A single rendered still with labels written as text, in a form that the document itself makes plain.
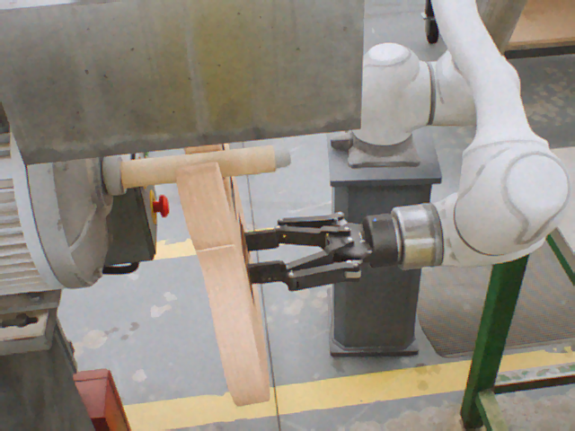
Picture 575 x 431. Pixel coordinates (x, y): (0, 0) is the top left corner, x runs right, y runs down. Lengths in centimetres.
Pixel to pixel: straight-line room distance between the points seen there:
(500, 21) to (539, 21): 172
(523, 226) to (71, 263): 49
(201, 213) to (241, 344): 19
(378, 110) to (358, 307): 65
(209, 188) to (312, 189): 206
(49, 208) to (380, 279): 134
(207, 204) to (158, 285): 174
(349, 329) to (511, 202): 137
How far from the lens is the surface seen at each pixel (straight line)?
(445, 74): 162
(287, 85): 59
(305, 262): 91
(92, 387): 143
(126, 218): 112
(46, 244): 74
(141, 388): 218
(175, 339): 227
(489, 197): 79
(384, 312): 204
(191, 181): 70
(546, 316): 238
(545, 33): 306
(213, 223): 72
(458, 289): 239
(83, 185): 77
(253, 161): 80
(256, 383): 86
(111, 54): 57
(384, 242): 93
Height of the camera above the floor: 173
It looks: 41 degrees down
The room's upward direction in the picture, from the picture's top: 3 degrees counter-clockwise
